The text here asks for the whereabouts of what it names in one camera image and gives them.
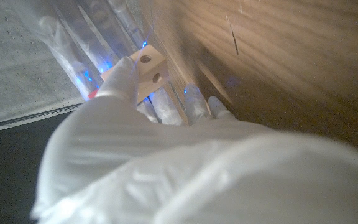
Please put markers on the black backdrop stand pole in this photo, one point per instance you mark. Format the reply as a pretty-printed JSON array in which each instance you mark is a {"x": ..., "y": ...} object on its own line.
[{"x": 26, "y": 116}]

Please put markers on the wooden block with holes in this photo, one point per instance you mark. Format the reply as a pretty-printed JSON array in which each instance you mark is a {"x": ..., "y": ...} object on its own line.
[{"x": 152, "y": 73}]

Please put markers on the black backdrop curtain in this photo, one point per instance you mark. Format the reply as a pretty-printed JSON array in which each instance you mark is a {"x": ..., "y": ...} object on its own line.
[{"x": 11, "y": 174}]

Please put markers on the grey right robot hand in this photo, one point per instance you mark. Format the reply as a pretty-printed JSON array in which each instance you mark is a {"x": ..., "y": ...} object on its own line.
[{"x": 89, "y": 40}]

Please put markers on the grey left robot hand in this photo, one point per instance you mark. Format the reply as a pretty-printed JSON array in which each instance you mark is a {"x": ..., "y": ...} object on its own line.
[{"x": 182, "y": 174}]

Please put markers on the red screw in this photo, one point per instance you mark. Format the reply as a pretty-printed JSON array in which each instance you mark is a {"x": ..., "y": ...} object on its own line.
[{"x": 93, "y": 94}]

